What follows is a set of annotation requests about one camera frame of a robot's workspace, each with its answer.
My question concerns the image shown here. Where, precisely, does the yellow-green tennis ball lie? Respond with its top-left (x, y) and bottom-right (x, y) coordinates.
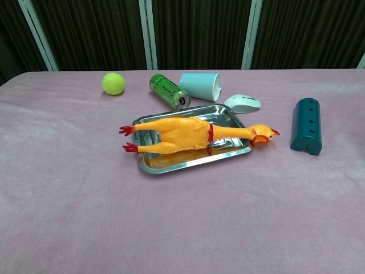
top-left (102, 72), bottom-right (126, 96)

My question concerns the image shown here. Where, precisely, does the stainless steel tray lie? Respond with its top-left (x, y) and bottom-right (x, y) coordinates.
top-left (132, 104), bottom-right (253, 175)

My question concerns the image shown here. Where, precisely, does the light blue plastic cup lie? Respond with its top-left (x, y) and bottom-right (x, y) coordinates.
top-left (179, 72), bottom-right (223, 103)

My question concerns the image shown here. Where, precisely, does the green drink can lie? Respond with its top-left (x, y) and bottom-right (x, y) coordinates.
top-left (149, 73), bottom-right (191, 111)

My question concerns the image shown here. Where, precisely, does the pink tablecloth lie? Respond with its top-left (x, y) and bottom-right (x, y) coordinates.
top-left (0, 67), bottom-right (365, 274)

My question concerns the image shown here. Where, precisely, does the yellow rubber chicken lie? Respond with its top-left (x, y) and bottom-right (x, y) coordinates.
top-left (119, 115), bottom-right (281, 155)

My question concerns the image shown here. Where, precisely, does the black curtain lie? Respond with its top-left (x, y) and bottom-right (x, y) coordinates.
top-left (0, 0), bottom-right (365, 86)

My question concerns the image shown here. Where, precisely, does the white computer mouse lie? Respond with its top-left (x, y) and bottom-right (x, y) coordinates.
top-left (224, 94), bottom-right (262, 114)

